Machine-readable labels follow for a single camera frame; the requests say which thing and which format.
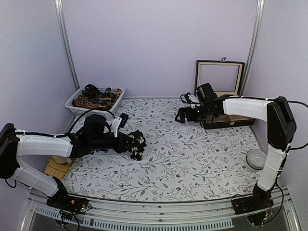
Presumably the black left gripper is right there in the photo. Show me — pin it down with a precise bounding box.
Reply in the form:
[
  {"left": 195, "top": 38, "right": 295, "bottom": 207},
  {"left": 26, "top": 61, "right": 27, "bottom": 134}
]
[{"left": 90, "top": 132, "right": 139, "bottom": 154}]

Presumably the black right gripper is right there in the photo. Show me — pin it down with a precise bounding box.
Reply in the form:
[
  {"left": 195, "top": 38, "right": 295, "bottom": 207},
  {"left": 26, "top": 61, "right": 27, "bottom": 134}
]
[{"left": 177, "top": 102, "right": 212, "bottom": 123}]

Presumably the black floral tie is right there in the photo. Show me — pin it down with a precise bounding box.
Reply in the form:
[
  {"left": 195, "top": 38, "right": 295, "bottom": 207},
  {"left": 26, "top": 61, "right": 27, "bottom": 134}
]
[{"left": 128, "top": 130, "right": 146, "bottom": 161}]

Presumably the black compartment storage box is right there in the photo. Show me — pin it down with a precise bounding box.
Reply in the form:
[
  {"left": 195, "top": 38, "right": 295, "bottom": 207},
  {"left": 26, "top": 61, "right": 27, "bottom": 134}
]
[{"left": 193, "top": 60, "right": 256, "bottom": 130}]

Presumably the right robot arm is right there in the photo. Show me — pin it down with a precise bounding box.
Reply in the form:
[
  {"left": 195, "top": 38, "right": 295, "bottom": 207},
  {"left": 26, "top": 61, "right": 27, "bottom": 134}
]
[{"left": 175, "top": 83, "right": 296, "bottom": 210}]

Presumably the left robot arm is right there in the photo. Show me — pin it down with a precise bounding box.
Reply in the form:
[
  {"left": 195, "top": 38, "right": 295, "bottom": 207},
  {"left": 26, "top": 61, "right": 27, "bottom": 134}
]
[{"left": 0, "top": 114, "right": 145, "bottom": 212}]

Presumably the brown patterned ties pile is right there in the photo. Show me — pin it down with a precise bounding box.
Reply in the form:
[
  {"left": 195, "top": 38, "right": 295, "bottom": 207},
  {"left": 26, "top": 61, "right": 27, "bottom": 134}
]
[{"left": 72, "top": 84, "right": 122, "bottom": 110}]

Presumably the floral tablecloth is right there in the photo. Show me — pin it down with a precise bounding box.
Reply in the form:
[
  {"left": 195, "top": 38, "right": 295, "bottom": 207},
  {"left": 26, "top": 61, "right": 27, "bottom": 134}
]
[{"left": 63, "top": 99, "right": 259, "bottom": 202}]

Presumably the white ceramic mug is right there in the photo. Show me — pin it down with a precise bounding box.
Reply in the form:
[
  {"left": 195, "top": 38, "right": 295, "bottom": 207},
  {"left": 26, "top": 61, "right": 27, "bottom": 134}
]
[{"left": 53, "top": 156, "right": 72, "bottom": 164}]

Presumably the woven bamboo tray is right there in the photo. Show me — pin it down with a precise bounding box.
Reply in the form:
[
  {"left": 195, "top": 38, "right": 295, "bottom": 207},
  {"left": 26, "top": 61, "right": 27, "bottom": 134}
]
[{"left": 44, "top": 156, "right": 76, "bottom": 180}]

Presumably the patterned round bowl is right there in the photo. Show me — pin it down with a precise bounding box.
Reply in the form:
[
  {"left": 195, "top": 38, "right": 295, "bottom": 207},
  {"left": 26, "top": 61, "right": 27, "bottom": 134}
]
[{"left": 245, "top": 149, "right": 267, "bottom": 171}]

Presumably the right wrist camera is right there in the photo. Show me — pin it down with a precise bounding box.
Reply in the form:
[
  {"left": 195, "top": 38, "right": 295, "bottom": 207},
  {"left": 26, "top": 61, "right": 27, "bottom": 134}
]
[{"left": 180, "top": 92, "right": 201, "bottom": 109}]

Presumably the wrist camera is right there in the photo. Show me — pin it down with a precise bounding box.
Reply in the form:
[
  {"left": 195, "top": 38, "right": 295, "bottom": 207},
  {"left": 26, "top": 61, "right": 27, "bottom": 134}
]
[
  {"left": 180, "top": 92, "right": 201, "bottom": 109},
  {"left": 110, "top": 113, "right": 128, "bottom": 138}
]

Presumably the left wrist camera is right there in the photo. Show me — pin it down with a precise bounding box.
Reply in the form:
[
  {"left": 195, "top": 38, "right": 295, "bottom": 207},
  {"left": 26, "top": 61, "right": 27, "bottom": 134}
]
[{"left": 110, "top": 113, "right": 128, "bottom": 138}]

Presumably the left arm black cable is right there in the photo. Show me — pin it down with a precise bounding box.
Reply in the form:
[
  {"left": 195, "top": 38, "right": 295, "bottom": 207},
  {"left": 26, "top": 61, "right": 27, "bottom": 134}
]
[{"left": 4, "top": 109, "right": 116, "bottom": 188}]

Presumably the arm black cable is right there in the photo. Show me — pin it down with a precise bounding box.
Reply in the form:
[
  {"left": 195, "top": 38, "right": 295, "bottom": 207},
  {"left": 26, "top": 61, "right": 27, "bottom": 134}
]
[
  {"left": 274, "top": 99, "right": 308, "bottom": 151},
  {"left": 4, "top": 109, "right": 116, "bottom": 188}
]

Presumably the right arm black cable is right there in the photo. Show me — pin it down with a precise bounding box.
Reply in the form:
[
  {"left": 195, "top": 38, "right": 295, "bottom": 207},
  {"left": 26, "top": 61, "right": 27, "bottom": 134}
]
[{"left": 274, "top": 99, "right": 308, "bottom": 151}]

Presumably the aluminium front rail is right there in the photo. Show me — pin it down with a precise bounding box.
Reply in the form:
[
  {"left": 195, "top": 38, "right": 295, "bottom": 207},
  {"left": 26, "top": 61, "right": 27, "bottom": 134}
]
[{"left": 21, "top": 189, "right": 302, "bottom": 231}]

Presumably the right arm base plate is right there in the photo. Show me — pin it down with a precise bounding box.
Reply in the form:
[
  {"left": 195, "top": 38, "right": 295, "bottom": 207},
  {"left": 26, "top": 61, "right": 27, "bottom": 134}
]
[{"left": 231, "top": 194, "right": 274, "bottom": 215}]

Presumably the right metal frame post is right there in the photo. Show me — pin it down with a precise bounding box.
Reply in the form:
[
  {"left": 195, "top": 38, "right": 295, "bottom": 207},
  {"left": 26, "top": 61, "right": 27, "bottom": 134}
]
[{"left": 240, "top": 0, "right": 265, "bottom": 96}]

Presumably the metal frame post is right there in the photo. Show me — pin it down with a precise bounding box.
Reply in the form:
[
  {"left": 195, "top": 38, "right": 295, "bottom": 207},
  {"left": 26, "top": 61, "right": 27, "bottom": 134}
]
[
  {"left": 240, "top": 0, "right": 265, "bottom": 96},
  {"left": 54, "top": 0, "right": 80, "bottom": 90}
]

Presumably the left metal frame post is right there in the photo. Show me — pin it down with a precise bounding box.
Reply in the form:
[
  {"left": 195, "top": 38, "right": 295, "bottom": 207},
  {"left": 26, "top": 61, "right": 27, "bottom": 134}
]
[{"left": 54, "top": 0, "right": 80, "bottom": 90}]

